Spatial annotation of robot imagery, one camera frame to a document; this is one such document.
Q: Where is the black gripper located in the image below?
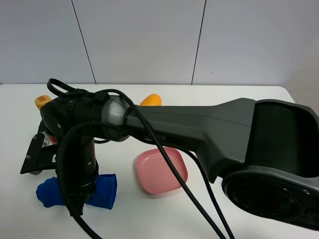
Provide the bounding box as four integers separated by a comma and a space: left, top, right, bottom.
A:
58, 136, 99, 215

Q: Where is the blue cloth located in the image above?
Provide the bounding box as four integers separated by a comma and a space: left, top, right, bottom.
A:
36, 174, 117, 210

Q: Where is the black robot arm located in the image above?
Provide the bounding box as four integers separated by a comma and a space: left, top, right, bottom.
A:
40, 94, 319, 230

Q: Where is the pink square plate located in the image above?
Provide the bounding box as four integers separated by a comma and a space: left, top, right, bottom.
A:
136, 147, 188, 194

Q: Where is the cola bottle with yellow cap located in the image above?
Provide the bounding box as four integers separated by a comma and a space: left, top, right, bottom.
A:
34, 95, 51, 110

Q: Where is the yellow mango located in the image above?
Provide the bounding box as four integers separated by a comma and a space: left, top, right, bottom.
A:
140, 94, 162, 106

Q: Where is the black cable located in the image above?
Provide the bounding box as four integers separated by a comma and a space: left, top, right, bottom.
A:
46, 78, 235, 239

